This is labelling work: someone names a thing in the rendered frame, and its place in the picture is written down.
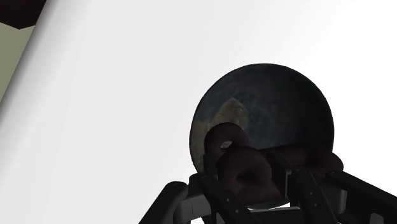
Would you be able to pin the dark round plate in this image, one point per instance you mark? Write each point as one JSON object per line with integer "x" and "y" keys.
{"x": 273, "y": 105}

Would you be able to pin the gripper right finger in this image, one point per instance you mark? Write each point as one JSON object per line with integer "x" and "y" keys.
{"x": 307, "y": 192}

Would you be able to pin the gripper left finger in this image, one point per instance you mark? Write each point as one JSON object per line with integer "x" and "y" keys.
{"x": 217, "y": 194}

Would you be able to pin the dark brown pretzel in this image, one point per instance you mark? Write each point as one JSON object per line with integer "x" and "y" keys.
{"x": 248, "y": 176}

